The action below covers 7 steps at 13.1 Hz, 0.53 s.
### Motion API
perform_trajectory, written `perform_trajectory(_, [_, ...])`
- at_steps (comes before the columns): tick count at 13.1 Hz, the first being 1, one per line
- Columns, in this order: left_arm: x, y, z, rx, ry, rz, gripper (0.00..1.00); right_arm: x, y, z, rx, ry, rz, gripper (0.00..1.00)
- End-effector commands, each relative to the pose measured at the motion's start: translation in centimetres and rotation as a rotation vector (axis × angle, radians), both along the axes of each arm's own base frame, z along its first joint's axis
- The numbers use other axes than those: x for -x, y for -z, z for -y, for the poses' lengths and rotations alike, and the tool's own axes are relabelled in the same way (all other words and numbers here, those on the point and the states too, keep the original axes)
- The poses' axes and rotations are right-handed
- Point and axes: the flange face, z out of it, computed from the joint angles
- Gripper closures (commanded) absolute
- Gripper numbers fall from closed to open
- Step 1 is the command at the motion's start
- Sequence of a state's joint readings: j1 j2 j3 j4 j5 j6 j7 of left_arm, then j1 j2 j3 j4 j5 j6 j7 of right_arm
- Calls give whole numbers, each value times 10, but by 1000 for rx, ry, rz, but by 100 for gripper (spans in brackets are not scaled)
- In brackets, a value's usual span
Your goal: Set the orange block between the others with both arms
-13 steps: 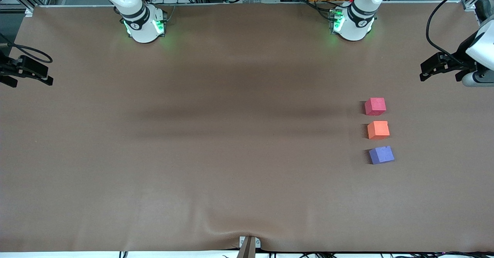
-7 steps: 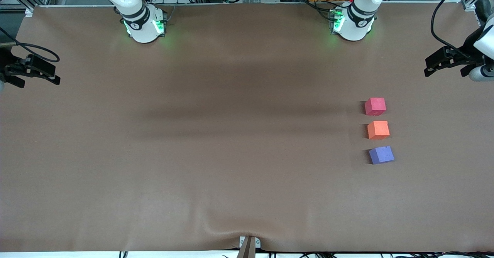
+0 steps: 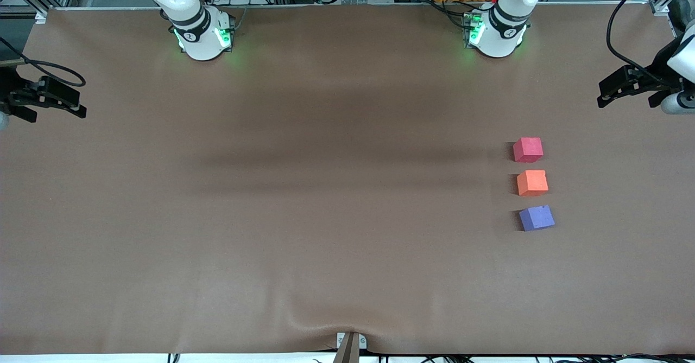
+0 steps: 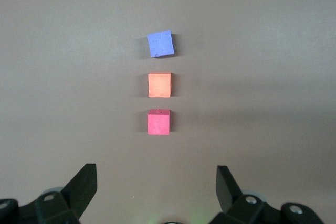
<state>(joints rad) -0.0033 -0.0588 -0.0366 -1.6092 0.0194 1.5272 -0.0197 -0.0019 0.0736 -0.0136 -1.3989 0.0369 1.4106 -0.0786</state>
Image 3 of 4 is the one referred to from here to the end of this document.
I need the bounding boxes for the orange foam block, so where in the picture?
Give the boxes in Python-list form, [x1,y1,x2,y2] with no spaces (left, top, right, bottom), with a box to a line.
[516,170,549,197]

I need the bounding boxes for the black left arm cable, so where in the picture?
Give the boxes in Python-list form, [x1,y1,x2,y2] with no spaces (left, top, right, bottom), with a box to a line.
[606,0,695,79]

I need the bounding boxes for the brown wooden bar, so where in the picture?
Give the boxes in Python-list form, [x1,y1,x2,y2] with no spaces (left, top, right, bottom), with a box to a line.
[332,333,361,363]

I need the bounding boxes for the brown table mat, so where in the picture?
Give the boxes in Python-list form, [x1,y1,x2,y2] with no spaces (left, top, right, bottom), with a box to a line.
[0,2,695,355]

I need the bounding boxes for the dark grey round object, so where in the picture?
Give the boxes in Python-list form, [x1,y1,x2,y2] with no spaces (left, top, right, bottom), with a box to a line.
[669,0,695,27]

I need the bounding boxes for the red foam block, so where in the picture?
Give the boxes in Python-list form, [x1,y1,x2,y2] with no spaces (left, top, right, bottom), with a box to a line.
[513,137,544,163]

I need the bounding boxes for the silver table clamp bracket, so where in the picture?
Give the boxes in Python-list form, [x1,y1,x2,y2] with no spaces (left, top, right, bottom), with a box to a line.
[336,332,368,351]

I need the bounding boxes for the purple-blue foam block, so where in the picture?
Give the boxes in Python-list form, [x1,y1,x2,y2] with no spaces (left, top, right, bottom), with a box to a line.
[519,205,556,232]

